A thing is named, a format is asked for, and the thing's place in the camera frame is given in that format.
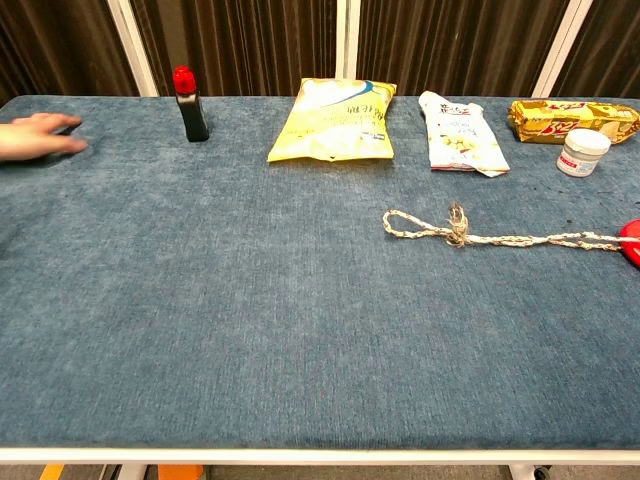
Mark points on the bare human hand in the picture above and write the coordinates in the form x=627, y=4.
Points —
x=35, y=137

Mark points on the red plastic disc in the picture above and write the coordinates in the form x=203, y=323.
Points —
x=634, y=253

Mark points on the dark bottle with red cap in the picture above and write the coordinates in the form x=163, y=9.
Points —
x=191, y=115

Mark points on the dark brown curtain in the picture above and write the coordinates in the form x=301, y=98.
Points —
x=250, y=45

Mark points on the blue fabric table cover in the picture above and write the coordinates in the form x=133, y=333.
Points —
x=250, y=300

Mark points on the yellow chip bag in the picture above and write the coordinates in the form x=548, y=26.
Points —
x=332, y=125

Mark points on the orange object under table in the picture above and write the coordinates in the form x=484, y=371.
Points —
x=181, y=472

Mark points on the white snack bag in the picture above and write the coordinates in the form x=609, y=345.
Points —
x=462, y=135

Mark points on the gold cracker pack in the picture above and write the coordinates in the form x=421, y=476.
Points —
x=560, y=122

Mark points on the small white plastic jar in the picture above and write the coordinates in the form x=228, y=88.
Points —
x=582, y=155

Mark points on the white frame post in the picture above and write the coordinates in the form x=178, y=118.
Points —
x=560, y=50
x=132, y=45
x=347, y=40

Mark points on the white table frame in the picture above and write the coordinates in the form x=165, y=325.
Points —
x=320, y=456

